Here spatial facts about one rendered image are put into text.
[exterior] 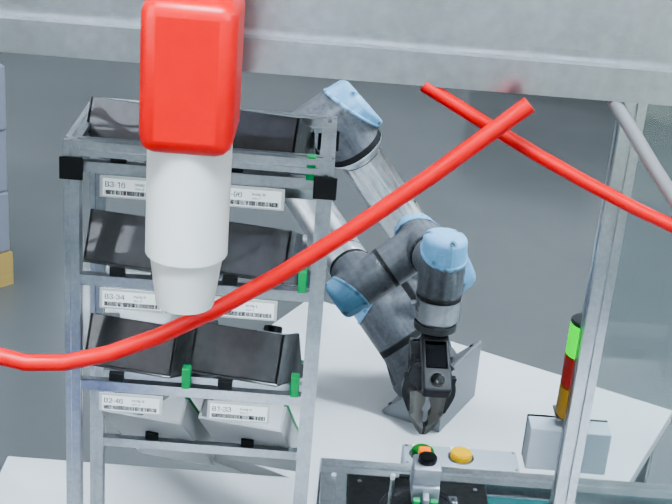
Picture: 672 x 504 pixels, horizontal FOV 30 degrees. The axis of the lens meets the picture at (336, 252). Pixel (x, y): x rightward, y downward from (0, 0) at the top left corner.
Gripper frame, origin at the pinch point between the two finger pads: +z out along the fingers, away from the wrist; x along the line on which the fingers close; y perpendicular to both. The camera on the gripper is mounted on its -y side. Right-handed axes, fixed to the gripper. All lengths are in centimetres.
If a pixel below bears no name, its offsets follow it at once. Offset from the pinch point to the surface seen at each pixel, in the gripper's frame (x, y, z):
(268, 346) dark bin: 26.3, -27.9, -28.6
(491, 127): 12, -121, -92
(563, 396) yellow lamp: -16.8, -25.4, -22.8
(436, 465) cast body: -1.3, -13.4, -1.7
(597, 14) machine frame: 7, -119, -98
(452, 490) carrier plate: -5.9, -3.0, 9.8
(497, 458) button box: -15.1, 9.9, 10.9
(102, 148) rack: 49, -34, -58
